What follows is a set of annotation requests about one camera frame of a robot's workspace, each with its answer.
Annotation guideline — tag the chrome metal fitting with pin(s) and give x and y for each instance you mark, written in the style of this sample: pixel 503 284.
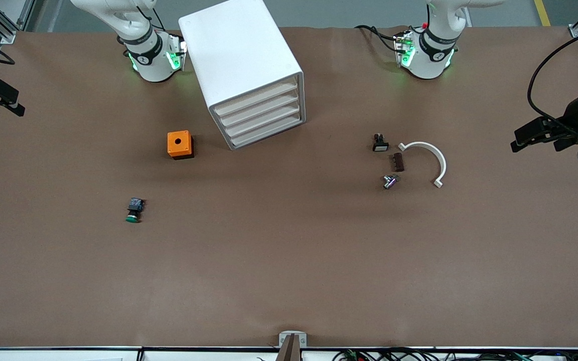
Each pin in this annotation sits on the chrome metal fitting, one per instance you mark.
pixel 389 182

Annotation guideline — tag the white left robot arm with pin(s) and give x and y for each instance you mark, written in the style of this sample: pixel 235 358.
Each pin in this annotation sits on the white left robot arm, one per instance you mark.
pixel 432 55

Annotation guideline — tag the white cabinet drawer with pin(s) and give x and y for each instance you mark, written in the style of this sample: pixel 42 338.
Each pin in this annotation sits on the white cabinet drawer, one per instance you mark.
pixel 256 96
pixel 266 129
pixel 259 107
pixel 263 118

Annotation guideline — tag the green mushroom push button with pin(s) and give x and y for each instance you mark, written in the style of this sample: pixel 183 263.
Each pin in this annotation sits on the green mushroom push button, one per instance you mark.
pixel 135 205

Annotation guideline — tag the dark brown grooved block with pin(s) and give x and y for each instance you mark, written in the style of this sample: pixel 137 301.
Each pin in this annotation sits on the dark brown grooved block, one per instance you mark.
pixel 399 162

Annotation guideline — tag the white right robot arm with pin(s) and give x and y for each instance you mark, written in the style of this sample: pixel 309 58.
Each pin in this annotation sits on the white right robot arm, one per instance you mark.
pixel 148 60

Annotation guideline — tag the black switch with white cap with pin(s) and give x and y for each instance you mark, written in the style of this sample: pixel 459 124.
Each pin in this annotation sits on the black switch with white cap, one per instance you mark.
pixel 380 146

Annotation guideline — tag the brown table mat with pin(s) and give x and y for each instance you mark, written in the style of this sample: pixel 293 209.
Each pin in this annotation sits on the brown table mat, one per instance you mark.
pixel 289 250

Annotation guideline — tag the white drawer cabinet shell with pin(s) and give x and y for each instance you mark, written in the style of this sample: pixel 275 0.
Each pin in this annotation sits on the white drawer cabinet shell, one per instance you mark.
pixel 239 45

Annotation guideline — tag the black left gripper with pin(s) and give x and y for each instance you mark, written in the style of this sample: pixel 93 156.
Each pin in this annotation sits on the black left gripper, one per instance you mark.
pixel 574 114

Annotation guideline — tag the orange box with black base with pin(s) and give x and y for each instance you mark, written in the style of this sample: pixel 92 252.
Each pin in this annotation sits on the orange box with black base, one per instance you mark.
pixel 178 143

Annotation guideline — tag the white semicircular pipe clamp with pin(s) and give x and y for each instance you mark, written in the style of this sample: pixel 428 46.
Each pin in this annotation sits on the white semicircular pipe clamp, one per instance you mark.
pixel 441 163

